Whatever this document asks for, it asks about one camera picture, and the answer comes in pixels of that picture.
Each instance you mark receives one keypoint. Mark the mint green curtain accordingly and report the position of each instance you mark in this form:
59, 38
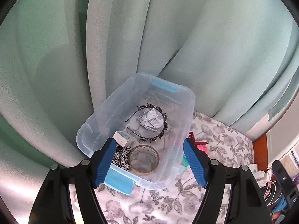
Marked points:
60, 59

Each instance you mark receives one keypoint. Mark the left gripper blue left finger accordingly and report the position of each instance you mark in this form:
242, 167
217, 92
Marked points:
102, 159

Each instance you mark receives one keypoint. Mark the grey floral blanket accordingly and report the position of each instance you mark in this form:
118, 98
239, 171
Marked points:
179, 202

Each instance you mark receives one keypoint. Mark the white power strip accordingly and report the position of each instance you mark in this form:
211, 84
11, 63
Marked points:
262, 178

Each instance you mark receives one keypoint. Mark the small white box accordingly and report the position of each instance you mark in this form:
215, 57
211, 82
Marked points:
124, 138

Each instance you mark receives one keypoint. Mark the white paper ball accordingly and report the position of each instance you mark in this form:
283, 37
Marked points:
151, 119

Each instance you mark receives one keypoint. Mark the black beaded headband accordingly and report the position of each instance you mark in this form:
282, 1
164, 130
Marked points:
162, 131

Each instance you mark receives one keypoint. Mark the clear plastic storage bin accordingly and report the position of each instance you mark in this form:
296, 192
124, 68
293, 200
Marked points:
177, 102

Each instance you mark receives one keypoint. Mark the beige quilted lace cover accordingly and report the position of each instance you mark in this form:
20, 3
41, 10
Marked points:
290, 161

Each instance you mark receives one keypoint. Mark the pink hair roller clip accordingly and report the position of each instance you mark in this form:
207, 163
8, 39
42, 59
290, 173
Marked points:
202, 147

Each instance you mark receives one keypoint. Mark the brown packing tape roll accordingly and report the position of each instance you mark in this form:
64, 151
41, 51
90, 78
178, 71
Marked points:
143, 159

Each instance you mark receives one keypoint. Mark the dark red claw clip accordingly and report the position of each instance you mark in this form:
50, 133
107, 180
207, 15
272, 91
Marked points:
192, 137

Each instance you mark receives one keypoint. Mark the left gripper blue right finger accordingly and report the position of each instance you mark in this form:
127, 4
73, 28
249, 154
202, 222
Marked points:
198, 162

